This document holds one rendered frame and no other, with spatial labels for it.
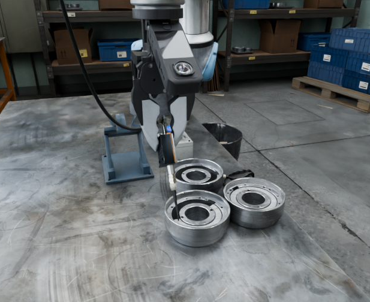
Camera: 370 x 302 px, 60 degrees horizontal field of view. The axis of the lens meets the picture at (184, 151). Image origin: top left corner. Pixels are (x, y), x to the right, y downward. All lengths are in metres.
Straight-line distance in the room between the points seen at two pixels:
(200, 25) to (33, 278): 0.74
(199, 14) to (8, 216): 0.68
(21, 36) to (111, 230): 3.85
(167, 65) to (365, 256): 1.61
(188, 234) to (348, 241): 1.50
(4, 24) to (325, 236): 3.80
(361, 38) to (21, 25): 3.82
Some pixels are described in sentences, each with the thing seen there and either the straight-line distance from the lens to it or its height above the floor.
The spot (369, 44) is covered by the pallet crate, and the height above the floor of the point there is 0.67.
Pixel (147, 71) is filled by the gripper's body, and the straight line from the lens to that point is 0.47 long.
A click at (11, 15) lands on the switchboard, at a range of 4.29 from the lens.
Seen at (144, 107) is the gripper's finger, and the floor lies 1.00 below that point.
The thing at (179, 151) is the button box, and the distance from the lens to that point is 0.74.
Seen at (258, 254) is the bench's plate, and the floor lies 0.80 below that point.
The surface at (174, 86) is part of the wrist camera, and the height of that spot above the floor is 1.05.
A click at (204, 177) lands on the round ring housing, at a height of 0.82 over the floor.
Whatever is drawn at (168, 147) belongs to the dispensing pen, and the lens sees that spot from 0.50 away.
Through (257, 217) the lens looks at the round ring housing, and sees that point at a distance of 0.53.
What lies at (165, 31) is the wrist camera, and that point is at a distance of 0.46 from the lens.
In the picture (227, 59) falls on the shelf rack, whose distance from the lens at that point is 4.28.
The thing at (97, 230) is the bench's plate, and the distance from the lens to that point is 0.56.
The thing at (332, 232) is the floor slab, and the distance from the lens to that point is 1.95.
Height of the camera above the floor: 1.14
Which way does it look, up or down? 26 degrees down
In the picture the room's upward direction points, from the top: straight up
